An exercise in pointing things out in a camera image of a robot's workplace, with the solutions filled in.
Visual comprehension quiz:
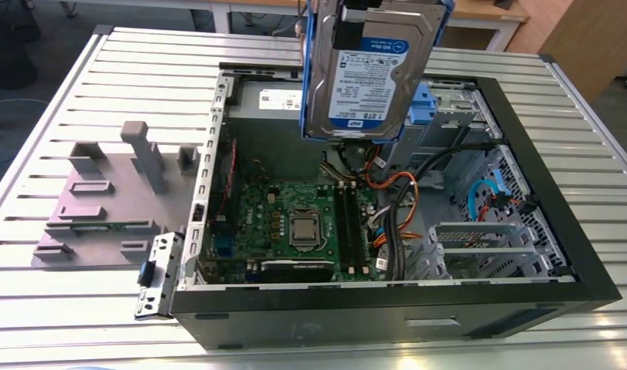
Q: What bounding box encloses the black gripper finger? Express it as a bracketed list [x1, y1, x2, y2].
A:
[331, 0, 382, 50]

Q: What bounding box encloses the power wire black connector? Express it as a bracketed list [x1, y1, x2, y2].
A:
[489, 193, 540, 221]

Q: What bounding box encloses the black RAM slot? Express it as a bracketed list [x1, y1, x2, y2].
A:
[346, 180, 371, 277]
[334, 180, 359, 277]

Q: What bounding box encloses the metal card retainer bracket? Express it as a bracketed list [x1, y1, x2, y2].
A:
[132, 231, 185, 321]

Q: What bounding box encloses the metal drive cage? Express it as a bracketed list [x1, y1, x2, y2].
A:
[382, 80, 502, 170]

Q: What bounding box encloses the green RAM stick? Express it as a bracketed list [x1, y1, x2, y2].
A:
[71, 221, 128, 234]

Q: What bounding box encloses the black graphics card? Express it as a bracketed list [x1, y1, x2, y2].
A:
[244, 258, 338, 285]

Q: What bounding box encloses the grey power supply unit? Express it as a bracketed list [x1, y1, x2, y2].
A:
[223, 80, 324, 183]

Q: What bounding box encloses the metal socket cover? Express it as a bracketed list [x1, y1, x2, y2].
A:
[287, 215, 324, 247]

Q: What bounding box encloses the wooden cabinet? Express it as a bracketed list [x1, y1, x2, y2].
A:
[505, 0, 627, 104]

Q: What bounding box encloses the green motherboard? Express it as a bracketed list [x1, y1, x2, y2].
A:
[197, 180, 391, 284]

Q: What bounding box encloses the grey parts rack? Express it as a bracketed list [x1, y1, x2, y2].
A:
[29, 119, 203, 273]

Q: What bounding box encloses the blue expansion slot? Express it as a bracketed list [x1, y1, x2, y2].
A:
[212, 235, 235, 258]

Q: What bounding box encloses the silver CPU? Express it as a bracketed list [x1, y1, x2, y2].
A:
[290, 217, 323, 243]

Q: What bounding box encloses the black open PC case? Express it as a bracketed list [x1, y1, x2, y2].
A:
[168, 60, 624, 351]

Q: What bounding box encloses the orange wire bundle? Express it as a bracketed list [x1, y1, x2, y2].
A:
[364, 143, 425, 250]

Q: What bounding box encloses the metal disk bay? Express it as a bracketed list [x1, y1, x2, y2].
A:
[405, 221, 574, 284]

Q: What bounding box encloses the CPU socket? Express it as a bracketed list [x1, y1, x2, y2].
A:
[284, 207, 328, 254]

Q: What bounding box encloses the black office chair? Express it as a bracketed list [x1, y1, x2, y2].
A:
[0, 0, 42, 90]

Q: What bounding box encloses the hard disk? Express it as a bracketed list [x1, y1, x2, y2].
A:
[298, 0, 457, 144]

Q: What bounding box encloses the blue plastic drive latch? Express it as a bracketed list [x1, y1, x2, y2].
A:
[405, 81, 437, 125]

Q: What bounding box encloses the blue data wire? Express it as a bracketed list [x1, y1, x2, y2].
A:
[467, 169, 507, 224]

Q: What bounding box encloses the thick black cable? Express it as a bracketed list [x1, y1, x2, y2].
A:
[383, 143, 499, 281]

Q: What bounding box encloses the wooden top desk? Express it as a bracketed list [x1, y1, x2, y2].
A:
[188, 0, 530, 53]

